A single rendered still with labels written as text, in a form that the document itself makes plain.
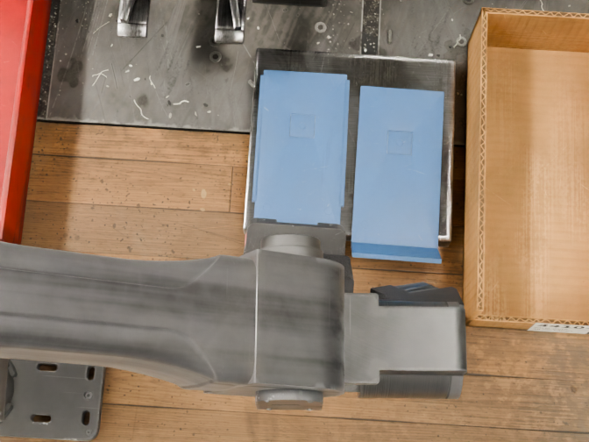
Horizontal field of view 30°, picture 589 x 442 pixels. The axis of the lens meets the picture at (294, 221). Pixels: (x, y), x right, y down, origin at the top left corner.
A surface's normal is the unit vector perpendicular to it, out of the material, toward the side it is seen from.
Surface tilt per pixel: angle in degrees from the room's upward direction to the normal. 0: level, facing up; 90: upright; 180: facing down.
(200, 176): 0
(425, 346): 1
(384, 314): 1
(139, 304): 30
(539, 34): 90
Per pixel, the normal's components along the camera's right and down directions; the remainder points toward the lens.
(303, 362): 0.51, -0.22
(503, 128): 0.01, -0.25
